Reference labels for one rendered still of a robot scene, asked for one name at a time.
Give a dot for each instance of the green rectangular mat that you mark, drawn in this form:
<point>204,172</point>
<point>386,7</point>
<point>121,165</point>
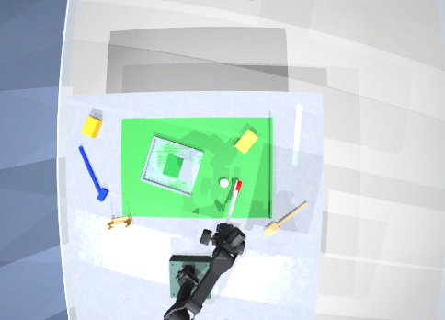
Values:
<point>216,137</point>

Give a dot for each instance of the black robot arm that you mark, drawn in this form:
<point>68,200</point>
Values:
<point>221,261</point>

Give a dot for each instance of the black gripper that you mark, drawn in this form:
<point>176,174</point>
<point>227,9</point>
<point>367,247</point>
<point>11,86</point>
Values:
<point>206,237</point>

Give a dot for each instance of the blue golf putter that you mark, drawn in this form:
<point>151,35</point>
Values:
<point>102,193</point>

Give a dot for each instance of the white golf ball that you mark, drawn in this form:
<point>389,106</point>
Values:
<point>224,183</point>

